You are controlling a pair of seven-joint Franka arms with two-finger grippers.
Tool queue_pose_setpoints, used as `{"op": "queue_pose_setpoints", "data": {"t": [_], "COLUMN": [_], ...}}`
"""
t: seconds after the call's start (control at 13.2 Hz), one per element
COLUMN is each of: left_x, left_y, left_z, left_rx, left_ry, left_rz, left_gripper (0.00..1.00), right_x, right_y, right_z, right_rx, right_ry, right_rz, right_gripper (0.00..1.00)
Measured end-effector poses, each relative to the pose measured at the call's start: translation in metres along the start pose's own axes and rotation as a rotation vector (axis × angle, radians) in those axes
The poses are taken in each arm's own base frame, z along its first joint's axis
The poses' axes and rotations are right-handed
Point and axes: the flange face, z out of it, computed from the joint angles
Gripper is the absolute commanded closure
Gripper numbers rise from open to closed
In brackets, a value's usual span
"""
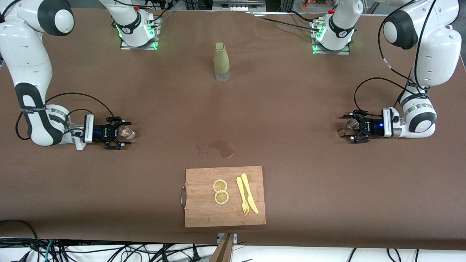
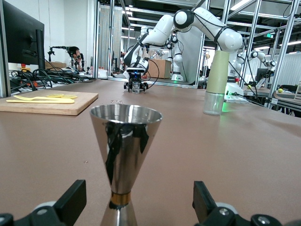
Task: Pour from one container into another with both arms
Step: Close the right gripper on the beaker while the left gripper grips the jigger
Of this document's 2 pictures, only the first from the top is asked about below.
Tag black cable bundle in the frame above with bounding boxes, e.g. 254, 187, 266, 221
0, 238, 419, 262

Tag yellow plastic knife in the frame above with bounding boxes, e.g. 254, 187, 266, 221
241, 173, 259, 214

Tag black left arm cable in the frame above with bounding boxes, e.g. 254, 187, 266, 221
354, 0, 437, 113

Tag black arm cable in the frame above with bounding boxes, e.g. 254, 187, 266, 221
15, 93, 116, 140
354, 0, 437, 113

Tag grey metal equipment box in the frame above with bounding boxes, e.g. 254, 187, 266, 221
212, 0, 267, 11

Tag wooden cutting board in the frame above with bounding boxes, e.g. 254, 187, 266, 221
181, 166, 266, 228

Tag black looped floor cable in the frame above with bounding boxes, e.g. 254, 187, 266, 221
0, 219, 39, 262

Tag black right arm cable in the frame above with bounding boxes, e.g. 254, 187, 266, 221
15, 93, 116, 140

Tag wet spill stain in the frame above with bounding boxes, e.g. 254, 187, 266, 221
196, 140, 234, 159

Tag black base power cable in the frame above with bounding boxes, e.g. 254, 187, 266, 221
253, 10, 319, 32

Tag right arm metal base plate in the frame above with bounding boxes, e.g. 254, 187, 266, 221
120, 15, 159, 50

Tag steel jigger measuring cup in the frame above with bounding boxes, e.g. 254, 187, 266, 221
337, 118, 359, 138

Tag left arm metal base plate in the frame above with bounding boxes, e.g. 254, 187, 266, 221
312, 20, 351, 55

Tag clear glass shaker cup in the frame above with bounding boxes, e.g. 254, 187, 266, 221
118, 125, 136, 140

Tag yellow plastic fork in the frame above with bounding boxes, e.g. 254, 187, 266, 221
236, 176, 250, 216

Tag upright wooden post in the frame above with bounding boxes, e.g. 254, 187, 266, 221
209, 233, 235, 262

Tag green sleeved glass bottle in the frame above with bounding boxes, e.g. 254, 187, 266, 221
213, 42, 230, 83

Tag brown table cover sheet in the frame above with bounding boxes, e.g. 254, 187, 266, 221
0, 7, 466, 251

